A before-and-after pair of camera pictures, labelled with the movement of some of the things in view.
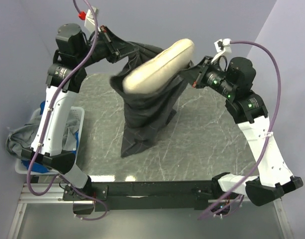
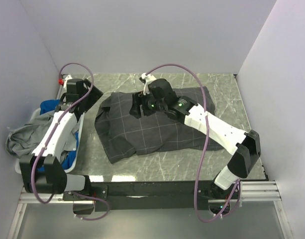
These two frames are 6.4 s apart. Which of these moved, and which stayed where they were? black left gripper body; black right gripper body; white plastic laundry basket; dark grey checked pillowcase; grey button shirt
Moved: dark grey checked pillowcase; black left gripper body; black right gripper body
Stayed: grey button shirt; white plastic laundry basket
